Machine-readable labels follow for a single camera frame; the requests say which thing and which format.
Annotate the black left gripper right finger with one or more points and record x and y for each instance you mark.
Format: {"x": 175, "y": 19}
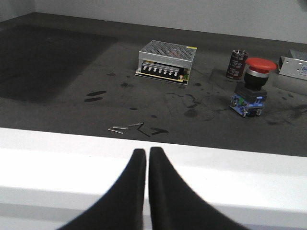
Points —
{"x": 174, "y": 205}

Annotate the small metal pins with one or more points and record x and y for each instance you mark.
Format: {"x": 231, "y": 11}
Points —
{"x": 121, "y": 129}

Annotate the silver mesh power supply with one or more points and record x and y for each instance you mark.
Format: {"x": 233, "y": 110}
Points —
{"x": 166, "y": 61}
{"x": 294, "y": 64}

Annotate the dark red capacitor left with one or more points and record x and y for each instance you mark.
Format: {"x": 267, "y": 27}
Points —
{"x": 236, "y": 64}

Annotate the silver mesh power supply left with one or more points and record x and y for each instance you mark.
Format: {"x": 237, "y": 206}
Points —
{"x": 166, "y": 61}

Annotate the silver mesh power supply right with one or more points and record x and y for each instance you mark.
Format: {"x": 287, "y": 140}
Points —
{"x": 294, "y": 64}

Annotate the red mushroom push button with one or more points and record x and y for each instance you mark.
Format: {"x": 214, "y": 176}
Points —
{"x": 249, "y": 97}

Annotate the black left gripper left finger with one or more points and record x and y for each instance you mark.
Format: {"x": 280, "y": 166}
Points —
{"x": 122, "y": 206}

